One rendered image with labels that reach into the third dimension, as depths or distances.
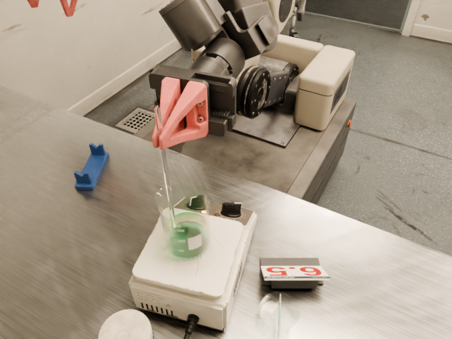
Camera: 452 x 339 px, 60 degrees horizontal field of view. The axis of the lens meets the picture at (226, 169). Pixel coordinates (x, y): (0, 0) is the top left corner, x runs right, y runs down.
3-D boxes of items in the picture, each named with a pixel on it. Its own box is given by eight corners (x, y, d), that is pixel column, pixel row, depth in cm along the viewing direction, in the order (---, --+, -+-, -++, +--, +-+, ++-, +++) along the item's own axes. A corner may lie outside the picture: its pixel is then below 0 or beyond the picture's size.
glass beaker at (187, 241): (219, 233, 53) (218, 190, 48) (200, 271, 49) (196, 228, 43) (174, 218, 55) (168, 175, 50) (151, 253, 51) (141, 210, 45)
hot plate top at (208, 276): (165, 209, 57) (165, 205, 57) (245, 226, 55) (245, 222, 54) (129, 278, 49) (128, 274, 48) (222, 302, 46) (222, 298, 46)
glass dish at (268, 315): (288, 294, 56) (290, 286, 54) (305, 331, 52) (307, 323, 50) (251, 305, 55) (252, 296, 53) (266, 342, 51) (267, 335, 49)
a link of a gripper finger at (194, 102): (177, 120, 37) (213, 74, 43) (111, 107, 39) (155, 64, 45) (183, 174, 41) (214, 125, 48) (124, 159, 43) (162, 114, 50)
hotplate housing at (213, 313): (183, 206, 68) (179, 173, 63) (257, 222, 66) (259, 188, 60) (127, 326, 52) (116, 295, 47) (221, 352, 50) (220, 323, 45)
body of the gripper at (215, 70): (231, 85, 42) (251, 56, 47) (146, 70, 44) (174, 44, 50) (231, 134, 46) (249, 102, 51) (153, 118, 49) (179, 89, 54)
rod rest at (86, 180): (93, 154, 79) (89, 140, 76) (109, 155, 79) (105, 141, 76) (74, 190, 71) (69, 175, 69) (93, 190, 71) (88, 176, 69)
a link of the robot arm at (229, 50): (255, 63, 54) (222, 79, 57) (228, 19, 51) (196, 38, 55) (239, 87, 49) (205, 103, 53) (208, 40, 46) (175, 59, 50)
